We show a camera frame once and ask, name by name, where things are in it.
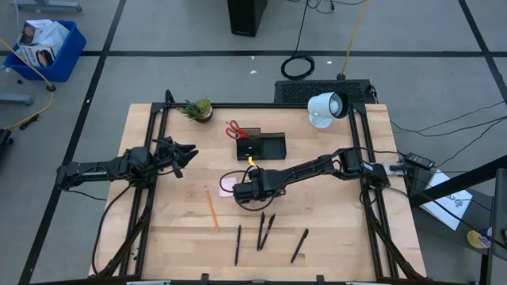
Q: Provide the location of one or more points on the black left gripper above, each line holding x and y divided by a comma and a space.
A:
175, 158

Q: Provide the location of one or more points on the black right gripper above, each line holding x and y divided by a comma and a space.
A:
271, 182

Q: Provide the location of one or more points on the black binder clip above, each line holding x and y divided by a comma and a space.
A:
249, 150

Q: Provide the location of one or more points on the pink sticky note pad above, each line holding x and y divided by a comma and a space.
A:
226, 188

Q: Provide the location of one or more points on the black pen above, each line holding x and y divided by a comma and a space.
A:
238, 245
260, 231
300, 245
267, 231

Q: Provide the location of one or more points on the orange wooden pencil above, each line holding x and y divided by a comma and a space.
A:
212, 210

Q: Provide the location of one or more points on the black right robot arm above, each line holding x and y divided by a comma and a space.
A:
309, 168

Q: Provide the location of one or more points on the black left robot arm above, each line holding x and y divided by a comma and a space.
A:
99, 168

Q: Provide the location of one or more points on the black mesh desk organizer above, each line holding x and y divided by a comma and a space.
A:
273, 148

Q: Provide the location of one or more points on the yellow tag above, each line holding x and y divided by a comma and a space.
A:
251, 161

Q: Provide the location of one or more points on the potted green succulent plant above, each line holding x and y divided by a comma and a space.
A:
202, 111

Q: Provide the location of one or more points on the black perforated case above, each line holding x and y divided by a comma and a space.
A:
293, 91

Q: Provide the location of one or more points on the black computer tower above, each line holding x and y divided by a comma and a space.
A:
245, 17

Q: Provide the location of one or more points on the black power adapter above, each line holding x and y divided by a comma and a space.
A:
420, 160

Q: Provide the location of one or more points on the blue plastic bin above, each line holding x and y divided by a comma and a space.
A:
67, 59

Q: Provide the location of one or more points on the grey side table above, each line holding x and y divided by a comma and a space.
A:
431, 233

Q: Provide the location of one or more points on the white printed carton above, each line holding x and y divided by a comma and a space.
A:
51, 35
33, 55

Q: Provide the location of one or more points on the grey stand foot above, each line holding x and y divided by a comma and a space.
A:
16, 99
47, 6

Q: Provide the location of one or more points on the white paper sheet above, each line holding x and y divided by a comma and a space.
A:
451, 206

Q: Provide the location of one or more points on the black diagonal beam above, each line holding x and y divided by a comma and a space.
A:
459, 182

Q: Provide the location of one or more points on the yellow tape roll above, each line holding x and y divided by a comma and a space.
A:
477, 239

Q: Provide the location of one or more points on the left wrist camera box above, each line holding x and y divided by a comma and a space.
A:
162, 145

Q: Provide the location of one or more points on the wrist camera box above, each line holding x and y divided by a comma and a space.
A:
245, 192
162, 145

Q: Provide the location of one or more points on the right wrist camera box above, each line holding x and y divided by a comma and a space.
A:
245, 192

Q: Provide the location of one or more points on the black aluminium table frame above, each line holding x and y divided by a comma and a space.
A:
257, 105

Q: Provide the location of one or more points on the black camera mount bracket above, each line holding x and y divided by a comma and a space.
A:
204, 278
320, 278

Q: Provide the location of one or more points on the black vertical post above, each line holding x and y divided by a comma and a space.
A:
500, 221

